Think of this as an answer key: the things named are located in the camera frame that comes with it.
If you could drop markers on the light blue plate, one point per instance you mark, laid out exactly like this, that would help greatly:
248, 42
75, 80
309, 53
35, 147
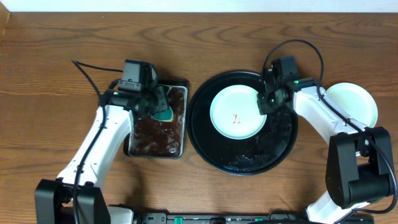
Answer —
356, 101
234, 112

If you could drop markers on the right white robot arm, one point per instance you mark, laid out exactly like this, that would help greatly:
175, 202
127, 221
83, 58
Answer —
359, 168

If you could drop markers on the green yellow scrub sponge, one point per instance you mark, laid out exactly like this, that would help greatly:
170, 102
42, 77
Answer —
166, 115

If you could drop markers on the black round serving tray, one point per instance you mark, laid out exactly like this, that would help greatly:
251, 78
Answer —
254, 155

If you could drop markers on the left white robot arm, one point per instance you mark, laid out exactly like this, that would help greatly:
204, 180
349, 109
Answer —
75, 196

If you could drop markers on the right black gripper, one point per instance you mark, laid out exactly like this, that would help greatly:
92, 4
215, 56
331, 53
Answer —
263, 108

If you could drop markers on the black rectangular soapy water tray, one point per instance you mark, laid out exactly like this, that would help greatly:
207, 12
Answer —
152, 138

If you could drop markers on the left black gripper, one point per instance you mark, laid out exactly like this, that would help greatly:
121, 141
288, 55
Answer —
160, 101

